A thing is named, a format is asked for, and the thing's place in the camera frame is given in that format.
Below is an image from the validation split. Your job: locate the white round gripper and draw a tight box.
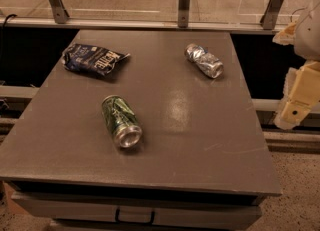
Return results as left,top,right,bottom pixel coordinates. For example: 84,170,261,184
272,0,320,130

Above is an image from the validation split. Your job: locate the silver blue redbull can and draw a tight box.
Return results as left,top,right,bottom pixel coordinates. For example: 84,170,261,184
184,44,224,79

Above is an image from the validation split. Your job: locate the green soda can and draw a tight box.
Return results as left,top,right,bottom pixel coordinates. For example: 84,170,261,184
102,95,142,149

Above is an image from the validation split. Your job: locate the dark blue chip bag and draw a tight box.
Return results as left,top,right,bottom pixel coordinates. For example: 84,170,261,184
62,43,129,77

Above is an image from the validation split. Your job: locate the right metal rail bracket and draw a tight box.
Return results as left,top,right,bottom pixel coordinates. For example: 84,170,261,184
260,0,284,30

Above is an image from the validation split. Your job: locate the middle metal rail bracket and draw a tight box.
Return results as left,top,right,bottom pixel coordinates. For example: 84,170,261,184
177,0,190,28

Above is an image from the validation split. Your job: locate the grey drawer with black handle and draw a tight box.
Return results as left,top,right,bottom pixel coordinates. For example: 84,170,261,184
12,191,261,230

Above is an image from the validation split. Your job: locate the black cable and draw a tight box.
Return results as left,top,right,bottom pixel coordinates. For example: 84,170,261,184
0,13,18,63

